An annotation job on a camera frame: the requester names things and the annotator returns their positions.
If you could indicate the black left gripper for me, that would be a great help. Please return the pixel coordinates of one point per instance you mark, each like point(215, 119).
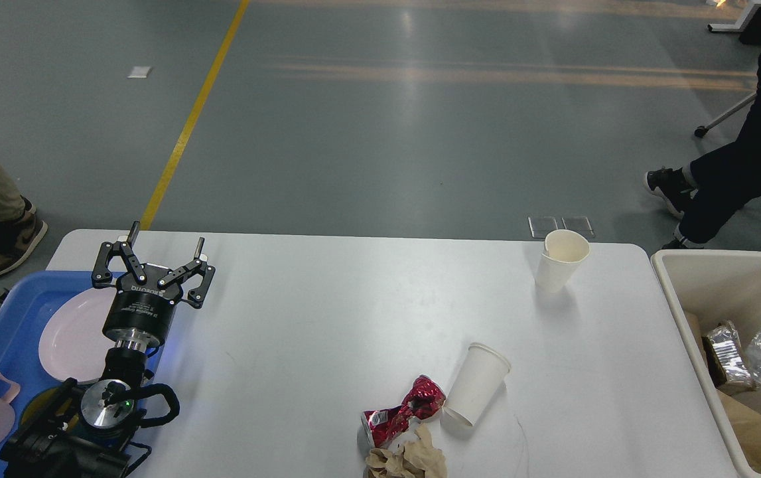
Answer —
point(144, 309)

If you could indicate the pink plate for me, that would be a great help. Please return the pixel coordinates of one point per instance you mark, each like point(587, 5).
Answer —
point(72, 344)

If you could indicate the dark teal mug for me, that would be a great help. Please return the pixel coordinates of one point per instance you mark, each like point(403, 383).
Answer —
point(38, 405)

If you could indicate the white paper cup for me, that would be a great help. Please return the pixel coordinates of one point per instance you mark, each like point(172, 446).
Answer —
point(483, 370)
point(563, 252)

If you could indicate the aluminium foil tray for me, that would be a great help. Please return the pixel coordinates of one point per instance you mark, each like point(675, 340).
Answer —
point(728, 367)

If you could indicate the brown paper bag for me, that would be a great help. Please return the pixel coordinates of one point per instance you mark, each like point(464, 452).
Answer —
point(744, 421)

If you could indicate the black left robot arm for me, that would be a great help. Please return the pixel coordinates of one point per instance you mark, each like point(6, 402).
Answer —
point(84, 430)

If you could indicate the blue plastic tray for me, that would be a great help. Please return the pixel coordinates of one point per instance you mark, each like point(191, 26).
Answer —
point(23, 315)

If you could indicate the crushed red can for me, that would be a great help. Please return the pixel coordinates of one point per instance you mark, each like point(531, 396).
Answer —
point(424, 400)

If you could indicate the crumpled brown paper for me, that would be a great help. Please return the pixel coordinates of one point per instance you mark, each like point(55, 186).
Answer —
point(416, 457)

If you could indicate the floor outlet plates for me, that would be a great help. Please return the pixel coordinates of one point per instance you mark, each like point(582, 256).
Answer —
point(541, 226)

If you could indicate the person in black clothes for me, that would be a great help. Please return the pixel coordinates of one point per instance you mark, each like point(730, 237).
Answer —
point(709, 190)

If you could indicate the white office chair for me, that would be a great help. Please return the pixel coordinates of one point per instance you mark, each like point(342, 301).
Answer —
point(702, 130)

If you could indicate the beige plastic bin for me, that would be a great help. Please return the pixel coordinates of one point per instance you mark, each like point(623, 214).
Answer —
point(705, 288)

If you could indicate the white desk leg far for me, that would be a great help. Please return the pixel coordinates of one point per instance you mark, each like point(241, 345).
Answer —
point(735, 22)

